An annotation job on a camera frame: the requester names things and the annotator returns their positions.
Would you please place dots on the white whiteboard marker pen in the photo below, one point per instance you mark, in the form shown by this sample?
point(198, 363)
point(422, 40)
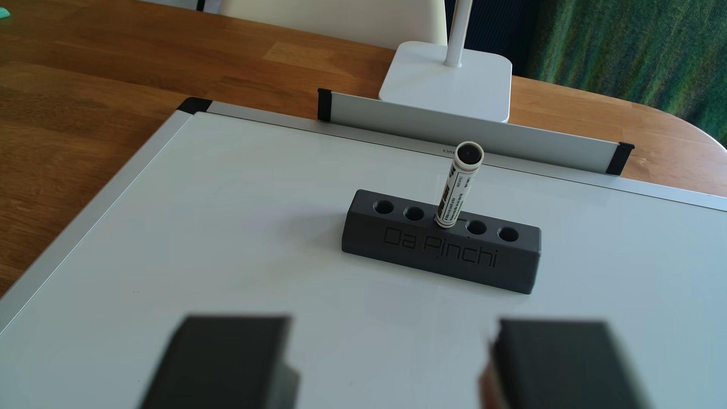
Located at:
point(457, 193)

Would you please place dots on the grey Da Pinchi pen holder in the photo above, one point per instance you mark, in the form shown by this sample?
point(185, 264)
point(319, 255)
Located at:
point(397, 244)

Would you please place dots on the white lamp stand base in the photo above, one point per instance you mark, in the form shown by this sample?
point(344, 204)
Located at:
point(443, 79)

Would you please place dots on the green curtain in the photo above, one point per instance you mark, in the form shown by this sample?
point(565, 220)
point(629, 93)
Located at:
point(625, 51)

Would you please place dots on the white chair back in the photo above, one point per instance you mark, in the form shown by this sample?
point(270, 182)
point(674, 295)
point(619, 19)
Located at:
point(341, 20)

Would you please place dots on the white whiteboard silver frame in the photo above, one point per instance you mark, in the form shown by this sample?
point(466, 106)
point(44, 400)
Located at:
point(227, 255)

